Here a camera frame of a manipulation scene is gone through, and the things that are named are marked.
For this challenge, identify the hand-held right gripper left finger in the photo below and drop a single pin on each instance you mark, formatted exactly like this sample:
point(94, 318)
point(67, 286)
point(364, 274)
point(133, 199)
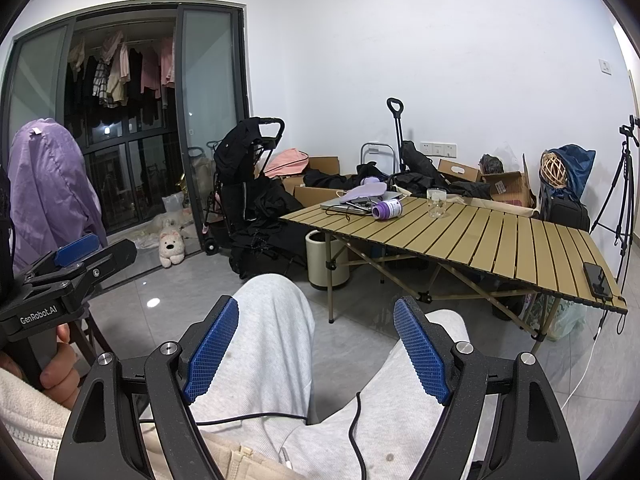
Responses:
point(212, 352)

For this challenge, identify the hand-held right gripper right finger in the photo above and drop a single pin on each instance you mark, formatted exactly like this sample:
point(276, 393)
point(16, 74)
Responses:
point(422, 357)

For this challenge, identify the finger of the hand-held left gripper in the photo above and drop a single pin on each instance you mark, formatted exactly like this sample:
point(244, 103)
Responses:
point(75, 250)
point(120, 255)

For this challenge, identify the person's left forearm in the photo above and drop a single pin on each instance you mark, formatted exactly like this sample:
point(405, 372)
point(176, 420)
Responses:
point(30, 430)

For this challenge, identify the person's left hand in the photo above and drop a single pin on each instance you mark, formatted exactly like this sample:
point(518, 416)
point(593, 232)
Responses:
point(60, 367)

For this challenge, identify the white plush toy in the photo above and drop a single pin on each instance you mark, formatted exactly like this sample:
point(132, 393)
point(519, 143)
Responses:
point(171, 249)

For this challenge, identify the dark wooden chair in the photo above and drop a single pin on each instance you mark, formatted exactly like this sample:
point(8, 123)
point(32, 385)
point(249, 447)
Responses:
point(97, 340)

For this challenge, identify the purple jacket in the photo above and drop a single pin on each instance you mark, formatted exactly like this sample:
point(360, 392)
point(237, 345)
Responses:
point(50, 185)

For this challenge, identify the person's right leg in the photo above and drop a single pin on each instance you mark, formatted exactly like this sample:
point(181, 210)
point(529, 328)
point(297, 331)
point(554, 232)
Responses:
point(395, 435)

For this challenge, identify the cream hoodie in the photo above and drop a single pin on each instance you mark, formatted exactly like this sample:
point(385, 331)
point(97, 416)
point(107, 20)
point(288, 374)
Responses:
point(225, 460)

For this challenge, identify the black bag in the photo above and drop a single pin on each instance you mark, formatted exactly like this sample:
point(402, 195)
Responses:
point(265, 230)

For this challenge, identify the cream waste bin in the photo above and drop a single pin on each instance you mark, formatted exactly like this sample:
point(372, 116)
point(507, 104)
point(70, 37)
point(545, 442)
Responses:
point(327, 260)

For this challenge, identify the tan slatted folding table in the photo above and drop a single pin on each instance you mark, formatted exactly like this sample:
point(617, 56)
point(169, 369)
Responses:
point(500, 240)

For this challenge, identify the patterned plastic bag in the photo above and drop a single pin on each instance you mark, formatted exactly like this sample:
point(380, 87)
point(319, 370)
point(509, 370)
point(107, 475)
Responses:
point(560, 317)

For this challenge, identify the purple bottle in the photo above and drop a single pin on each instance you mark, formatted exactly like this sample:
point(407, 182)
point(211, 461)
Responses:
point(387, 209)

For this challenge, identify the black stroller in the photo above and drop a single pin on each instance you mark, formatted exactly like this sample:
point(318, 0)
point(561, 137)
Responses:
point(240, 160)

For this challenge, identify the clear glass cup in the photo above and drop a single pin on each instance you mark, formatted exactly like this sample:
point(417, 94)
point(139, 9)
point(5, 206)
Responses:
point(436, 202)

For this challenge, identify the sliding glass door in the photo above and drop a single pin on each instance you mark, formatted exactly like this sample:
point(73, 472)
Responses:
point(210, 110)

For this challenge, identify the silver laptop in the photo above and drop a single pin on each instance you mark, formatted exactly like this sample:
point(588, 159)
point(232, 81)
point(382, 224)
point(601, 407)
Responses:
point(337, 205)

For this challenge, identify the purple pouch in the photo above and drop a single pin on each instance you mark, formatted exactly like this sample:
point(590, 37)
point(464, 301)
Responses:
point(362, 191)

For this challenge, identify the pile of black clothes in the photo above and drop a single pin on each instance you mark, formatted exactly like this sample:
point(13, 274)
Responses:
point(415, 177)

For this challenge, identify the row of hanging clothes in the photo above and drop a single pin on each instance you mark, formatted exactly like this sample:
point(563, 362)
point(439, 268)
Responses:
point(120, 70)

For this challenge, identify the open cardboard box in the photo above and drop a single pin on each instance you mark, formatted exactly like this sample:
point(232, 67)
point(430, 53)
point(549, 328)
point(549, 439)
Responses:
point(312, 195)

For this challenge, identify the cardboard box with red label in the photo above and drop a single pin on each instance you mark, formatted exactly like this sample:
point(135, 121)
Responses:
point(510, 187)

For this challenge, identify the pink bag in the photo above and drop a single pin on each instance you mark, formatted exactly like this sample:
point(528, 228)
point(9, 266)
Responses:
point(287, 162)

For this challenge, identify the black smartphone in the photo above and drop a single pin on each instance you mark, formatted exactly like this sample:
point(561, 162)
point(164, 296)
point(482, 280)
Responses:
point(597, 279)

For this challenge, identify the dark grey bag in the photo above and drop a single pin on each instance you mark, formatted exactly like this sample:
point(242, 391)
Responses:
point(491, 163)

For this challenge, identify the wicker ball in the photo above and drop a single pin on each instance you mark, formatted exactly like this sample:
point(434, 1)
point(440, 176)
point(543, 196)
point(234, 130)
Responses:
point(555, 169)

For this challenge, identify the blue bag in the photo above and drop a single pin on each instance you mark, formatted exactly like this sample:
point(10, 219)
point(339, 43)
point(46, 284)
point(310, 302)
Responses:
point(580, 167)

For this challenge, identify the black tripod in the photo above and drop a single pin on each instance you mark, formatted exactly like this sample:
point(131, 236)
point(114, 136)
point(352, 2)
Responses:
point(622, 185)

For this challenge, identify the white wall outlet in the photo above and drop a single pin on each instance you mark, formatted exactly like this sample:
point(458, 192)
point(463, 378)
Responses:
point(440, 149)

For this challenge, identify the white metal frame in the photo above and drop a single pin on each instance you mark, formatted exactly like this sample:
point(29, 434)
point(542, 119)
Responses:
point(372, 147)

